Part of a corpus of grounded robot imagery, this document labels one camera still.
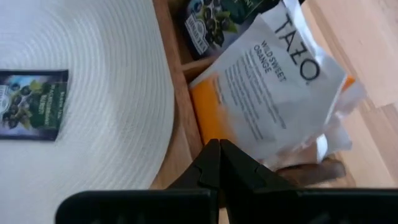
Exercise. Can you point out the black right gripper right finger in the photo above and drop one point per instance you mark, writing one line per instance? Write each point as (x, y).
(311, 208)

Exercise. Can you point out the white round woven placemat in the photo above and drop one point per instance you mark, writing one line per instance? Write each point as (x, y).
(109, 93)

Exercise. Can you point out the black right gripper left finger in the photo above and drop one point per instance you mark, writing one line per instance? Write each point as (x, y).
(140, 208)

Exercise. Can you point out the black blackcurrant tea packet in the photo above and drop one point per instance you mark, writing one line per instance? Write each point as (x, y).
(211, 28)
(31, 105)

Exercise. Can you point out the wooden compartment tray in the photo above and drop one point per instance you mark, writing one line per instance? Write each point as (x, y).
(183, 93)

